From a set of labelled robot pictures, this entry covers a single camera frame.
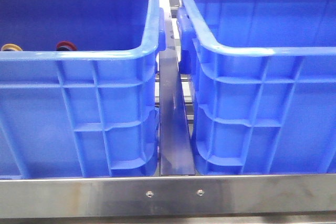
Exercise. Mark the red mushroom push button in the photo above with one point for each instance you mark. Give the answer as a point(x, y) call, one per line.
point(66, 46)

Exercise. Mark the blue plastic crate left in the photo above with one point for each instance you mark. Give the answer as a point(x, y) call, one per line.
point(84, 113)

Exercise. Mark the blue plastic crate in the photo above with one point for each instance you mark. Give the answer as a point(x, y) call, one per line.
point(84, 113)
point(263, 81)

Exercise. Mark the blue plastic crate right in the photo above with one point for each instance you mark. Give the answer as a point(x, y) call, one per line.
point(263, 81)

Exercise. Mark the stainless steel front rail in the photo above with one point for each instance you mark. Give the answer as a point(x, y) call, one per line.
point(167, 196)

